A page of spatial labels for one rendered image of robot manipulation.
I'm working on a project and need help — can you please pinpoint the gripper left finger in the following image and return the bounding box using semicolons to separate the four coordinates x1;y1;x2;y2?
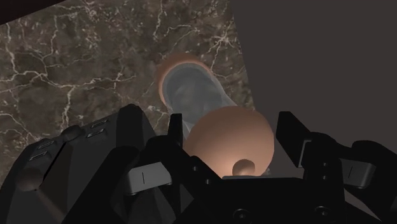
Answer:
111;113;223;224

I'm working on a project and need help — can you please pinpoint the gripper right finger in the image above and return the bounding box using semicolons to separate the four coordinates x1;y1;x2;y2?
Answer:
275;111;397;224

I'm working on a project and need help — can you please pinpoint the black game controller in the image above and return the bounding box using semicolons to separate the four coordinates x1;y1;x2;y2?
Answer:
0;104;157;224

